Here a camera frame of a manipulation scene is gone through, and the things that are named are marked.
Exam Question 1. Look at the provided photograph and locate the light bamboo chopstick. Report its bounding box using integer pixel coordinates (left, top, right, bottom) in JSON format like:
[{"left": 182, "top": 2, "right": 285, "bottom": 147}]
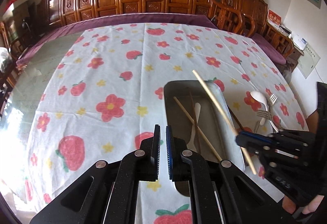
[
  {"left": 173, "top": 97, "right": 222, "bottom": 161},
  {"left": 192, "top": 69, "right": 257, "bottom": 175}
]

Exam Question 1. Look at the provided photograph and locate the cream plastic spoon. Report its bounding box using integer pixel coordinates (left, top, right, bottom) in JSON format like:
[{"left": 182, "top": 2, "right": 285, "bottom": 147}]
[{"left": 187, "top": 103, "right": 201, "bottom": 152}]

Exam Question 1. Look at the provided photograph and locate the dark brown chopstick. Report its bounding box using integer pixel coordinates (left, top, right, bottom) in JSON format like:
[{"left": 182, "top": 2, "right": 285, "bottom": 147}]
[
  {"left": 189, "top": 90, "right": 201, "bottom": 154},
  {"left": 227, "top": 106, "right": 245, "bottom": 131}
]

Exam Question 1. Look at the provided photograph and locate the metal fork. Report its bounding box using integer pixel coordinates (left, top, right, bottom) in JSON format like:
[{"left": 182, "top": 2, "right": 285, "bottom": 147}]
[{"left": 254, "top": 110, "right": 272, "bottom": 133}]

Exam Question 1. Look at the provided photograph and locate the white ceramic soup spoon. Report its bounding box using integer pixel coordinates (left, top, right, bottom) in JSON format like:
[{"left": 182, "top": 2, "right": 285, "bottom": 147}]
[{"left": 251, "top": 91, "right": 279, "bottom": 132}]

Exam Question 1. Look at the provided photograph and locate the cream plastic fork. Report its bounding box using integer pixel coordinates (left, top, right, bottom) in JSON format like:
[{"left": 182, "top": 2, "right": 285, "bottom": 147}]
[{"left": 259, "top": 93, "right": 278, "bottom": 112}]

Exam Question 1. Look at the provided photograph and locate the person's right hand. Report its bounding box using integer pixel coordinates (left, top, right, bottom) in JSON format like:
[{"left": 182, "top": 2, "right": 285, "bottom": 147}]
[{"left": 282, "top": 195, "right": 324, "bottom": 215}]

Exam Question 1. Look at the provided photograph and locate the grey metal rectangular tray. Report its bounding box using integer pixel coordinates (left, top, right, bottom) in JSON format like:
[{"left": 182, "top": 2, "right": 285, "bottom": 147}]
[{"left": 163, "top": 80, "right": 247, "bottom": 197}]

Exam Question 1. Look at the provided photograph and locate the purple armchair cushion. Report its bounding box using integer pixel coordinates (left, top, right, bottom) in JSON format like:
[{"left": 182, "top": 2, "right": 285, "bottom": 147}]
[{"left": 252, "top": 33, "right": 286, "bottom": 65}]

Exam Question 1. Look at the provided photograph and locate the strawberry flower tablecloth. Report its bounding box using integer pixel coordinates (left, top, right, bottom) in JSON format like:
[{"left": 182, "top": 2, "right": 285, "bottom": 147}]
[{"left": 25, "top": 23, "right": 308, "bottom": 211}]

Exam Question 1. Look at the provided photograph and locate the wooden side table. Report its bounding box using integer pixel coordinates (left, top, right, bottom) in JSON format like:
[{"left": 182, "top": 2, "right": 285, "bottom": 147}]
[{"left": 263, "top": 22, "right": 304, "bottom": 72}]

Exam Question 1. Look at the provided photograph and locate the white router box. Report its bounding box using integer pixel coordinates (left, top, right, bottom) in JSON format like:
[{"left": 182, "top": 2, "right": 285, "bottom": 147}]
[{"left": 292, "top": 34, "right": 308, "bottom": 51}]

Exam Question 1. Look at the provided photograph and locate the red card on side table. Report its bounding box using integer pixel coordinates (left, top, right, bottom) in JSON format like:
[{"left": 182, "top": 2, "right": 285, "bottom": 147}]
[{"left": 267, "top": 9, "right": 282, "bottom": 26}]

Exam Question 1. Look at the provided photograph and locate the carved wooden armchair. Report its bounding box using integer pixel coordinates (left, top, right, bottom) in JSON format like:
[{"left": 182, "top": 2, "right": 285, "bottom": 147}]
[{"left": 209, "top": 0, "right": 294, "bottom": 58}]

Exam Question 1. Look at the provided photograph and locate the white paper wall chart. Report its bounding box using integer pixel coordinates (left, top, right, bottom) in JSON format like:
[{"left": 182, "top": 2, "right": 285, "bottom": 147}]
[{"left": 297, "top": 44, "right": 320, "bottom": 79}]

